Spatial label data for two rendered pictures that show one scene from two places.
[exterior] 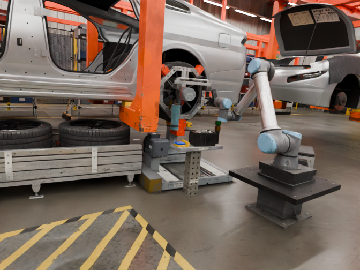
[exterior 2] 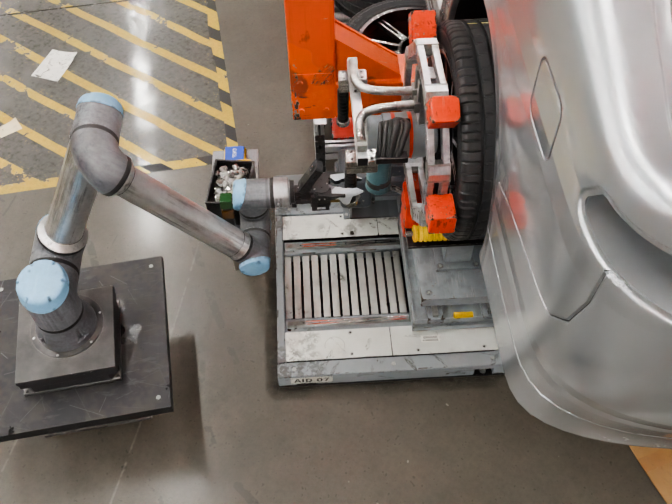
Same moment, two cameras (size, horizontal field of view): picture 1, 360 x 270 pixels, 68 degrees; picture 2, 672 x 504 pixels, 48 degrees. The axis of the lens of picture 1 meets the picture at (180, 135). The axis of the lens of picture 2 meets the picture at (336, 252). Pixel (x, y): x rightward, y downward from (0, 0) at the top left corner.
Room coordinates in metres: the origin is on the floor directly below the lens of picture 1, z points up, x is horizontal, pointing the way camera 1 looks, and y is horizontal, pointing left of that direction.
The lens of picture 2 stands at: (3.33, -1.60, 2.51)
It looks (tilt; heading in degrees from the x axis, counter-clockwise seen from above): 54 degrees down; 116
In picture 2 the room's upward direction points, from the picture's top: 1 degrees counter-clockwise
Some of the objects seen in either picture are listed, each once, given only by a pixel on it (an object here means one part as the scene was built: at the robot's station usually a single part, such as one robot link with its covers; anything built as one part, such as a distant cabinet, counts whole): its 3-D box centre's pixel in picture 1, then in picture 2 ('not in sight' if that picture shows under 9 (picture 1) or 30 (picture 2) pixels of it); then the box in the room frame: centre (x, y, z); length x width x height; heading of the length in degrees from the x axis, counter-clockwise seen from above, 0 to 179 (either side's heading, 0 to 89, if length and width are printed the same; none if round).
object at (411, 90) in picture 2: (180, 75); (382, 67); (2.69, 0.04, 1.03); 0.19 x 0.18 x 0.11; 29
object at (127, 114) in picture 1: (134, 106); (405, 64); (2.61, 0.47, 0.69); 0.52 x 0.17 x 0.35; 29
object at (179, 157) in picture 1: (170, 154); (452, 267); (2.99, 0.09, 0.13); 0.50 x 0.36 x 0.10; 119
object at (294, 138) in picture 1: (289, 142); (49, 293); (1.98, -0.83, 0.58); 0.17 x 0.15 x 0.18; 119
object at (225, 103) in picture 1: (224, 103); (253, 194); (2.47, -0.39, 0.81); 0.12 x 0.09 x 0.10; 29
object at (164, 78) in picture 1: (181, 93); (423, 134); (2.85, 0.01, 0.85); 0.54 x 0.07 x 0.54; 119
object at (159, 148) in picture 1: (153, 150); (389, 187); (2.66, 0.26, 0.26); 0.42 x 0.18 x 0.35; 29
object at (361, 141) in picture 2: (197, 76); (389, 114); (2.79, -0.13, 1.03); 0.19 x 0.18 x 0.11; 29
